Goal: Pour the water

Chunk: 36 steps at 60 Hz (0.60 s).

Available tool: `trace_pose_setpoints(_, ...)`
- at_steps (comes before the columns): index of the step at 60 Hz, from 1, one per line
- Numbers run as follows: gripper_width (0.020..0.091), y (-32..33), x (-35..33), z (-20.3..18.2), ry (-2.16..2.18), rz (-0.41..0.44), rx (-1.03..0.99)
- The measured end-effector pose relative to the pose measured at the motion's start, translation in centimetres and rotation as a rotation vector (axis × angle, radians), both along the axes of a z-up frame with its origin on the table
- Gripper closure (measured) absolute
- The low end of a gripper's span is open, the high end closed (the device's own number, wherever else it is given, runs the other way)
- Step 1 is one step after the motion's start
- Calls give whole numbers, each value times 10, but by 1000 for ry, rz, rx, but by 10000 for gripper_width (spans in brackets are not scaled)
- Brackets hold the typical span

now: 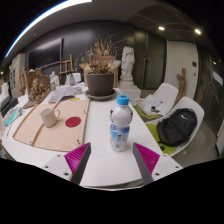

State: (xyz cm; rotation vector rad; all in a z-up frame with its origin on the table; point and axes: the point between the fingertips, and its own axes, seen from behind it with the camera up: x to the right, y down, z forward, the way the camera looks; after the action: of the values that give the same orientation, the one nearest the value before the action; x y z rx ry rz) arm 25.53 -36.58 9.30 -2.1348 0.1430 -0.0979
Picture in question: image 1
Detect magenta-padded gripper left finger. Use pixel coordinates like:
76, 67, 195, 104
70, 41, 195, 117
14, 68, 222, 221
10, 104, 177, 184
42, 142, 92, 186

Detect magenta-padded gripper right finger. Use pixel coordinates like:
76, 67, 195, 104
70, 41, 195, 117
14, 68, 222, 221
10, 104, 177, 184
132, 142, 184, 186

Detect blue-capped white drink bottle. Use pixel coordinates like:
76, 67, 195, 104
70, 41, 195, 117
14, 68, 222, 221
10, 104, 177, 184
109, 94, 134, 153

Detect light wooden drawing board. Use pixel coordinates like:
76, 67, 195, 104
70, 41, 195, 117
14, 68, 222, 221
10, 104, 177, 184
12, 99, 91, 153

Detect green seat cushion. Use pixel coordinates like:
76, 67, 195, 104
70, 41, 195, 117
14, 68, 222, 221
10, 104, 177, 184
133, 105, 158, 122
145, 123, 178, 156

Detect flat round red coaster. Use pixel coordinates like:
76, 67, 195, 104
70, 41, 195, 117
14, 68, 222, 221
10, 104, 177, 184
64, 116, 82, 128

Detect black backpack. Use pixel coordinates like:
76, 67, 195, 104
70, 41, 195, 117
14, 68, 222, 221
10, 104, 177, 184
156, 116, 198, 148

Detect white ceramic mug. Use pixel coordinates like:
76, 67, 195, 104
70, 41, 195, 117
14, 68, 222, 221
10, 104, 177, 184
38, 107, 62, 129

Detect stack of papers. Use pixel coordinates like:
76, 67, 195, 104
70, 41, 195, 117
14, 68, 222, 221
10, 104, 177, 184
137, 94, 168, 118

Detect grey plant saucer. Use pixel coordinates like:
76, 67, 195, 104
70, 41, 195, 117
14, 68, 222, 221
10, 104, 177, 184
84, 88, 118, 102

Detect white chair with papers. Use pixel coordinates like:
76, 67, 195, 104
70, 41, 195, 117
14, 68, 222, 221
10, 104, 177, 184
134, 82, 180, 123

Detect spread newspaper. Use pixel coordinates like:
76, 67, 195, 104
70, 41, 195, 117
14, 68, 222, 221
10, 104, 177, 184
47, 84, 84, 103

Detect white chair with backpack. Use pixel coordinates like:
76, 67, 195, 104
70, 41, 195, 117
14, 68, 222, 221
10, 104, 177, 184
145, 96, 205, 157

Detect colourful book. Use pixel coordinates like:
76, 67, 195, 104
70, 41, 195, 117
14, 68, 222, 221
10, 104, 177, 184
1, 107, 24, 127

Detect small grey bottle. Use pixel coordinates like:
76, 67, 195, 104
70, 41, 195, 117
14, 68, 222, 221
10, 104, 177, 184
68, 73, 76, 86

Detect dried plant in dark pot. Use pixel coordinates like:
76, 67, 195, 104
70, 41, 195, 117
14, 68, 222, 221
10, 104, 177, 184
75, 34, 123, 98

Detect white chair behind table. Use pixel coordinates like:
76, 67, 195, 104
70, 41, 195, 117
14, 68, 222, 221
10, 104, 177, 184
64, 72, 83, 86

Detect black printer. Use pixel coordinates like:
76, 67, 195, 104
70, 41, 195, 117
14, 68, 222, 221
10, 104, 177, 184
0, 96, 19, 116

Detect wooden easel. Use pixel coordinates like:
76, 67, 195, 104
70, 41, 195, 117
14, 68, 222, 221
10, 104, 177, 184
58, 54, 75, 84

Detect white plaster statue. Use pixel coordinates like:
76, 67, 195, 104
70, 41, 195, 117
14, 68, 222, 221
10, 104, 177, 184
117, 45, 142, 90

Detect white cabinet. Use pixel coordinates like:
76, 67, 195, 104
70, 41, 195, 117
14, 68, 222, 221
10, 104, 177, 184
8, 53, 27, 98

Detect ceiling spot lights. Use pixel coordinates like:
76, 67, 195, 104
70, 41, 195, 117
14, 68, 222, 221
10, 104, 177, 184
157, 25, 203, 36

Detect wooden figure by wall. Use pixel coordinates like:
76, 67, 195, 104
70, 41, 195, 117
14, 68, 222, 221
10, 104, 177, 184
175, 67, 188, 104

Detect black wall screen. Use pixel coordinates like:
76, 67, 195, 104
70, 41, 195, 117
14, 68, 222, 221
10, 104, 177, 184
28, 38, 64, 70

